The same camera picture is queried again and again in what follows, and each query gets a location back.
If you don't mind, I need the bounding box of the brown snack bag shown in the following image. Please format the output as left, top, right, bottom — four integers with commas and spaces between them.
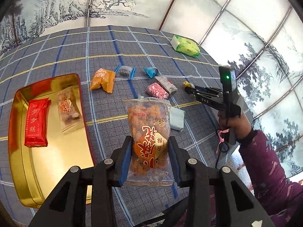
57, 86, 83, 133

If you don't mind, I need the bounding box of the yellow clear snack packet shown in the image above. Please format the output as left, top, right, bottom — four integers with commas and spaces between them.
183, 81, 195, 88

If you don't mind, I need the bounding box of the right forearm purple sleeve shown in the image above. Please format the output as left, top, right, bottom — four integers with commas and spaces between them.
238, 129, 302, 226

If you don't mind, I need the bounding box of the red snack packet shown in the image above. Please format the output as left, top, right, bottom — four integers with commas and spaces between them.
24, 98, 51, 148

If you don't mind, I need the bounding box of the pink ribbon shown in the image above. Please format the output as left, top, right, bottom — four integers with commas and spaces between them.
216, 129, 230, 154

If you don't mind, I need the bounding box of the right hand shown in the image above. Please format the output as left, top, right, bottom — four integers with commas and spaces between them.
217, 111, 252, 139

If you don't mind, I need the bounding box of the green tissue pack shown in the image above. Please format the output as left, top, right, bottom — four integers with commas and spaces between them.
170, 35, 200, 58

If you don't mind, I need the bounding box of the plaid blue grey tablecloth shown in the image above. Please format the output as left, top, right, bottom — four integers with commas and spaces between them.
1, 26, 238, 225

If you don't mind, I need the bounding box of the navy white snack packet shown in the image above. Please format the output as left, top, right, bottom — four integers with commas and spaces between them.
136, 96, 185, 134

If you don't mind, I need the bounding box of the grey snack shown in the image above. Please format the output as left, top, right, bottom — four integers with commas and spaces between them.
155, 75, 178, 95

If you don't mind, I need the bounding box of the teal wrapped candy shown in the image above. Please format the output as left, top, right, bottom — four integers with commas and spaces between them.
144, 67, 159, 79

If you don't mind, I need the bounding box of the blue-ended dark candy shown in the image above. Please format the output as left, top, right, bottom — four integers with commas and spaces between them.
115, 65, 137, 79

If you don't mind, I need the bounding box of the pink wrapped snack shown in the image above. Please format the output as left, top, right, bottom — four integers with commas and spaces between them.
146, 82, 169, 100

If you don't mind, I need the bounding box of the gold red snack tin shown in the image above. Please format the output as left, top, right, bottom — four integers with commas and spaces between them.
8, 73, 95, 208

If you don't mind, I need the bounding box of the clear fried snack bag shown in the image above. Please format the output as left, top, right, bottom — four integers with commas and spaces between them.
123, 97, 173, 187

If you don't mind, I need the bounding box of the orange snack packet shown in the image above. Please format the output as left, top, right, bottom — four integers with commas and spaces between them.
90, 68, 116, 93

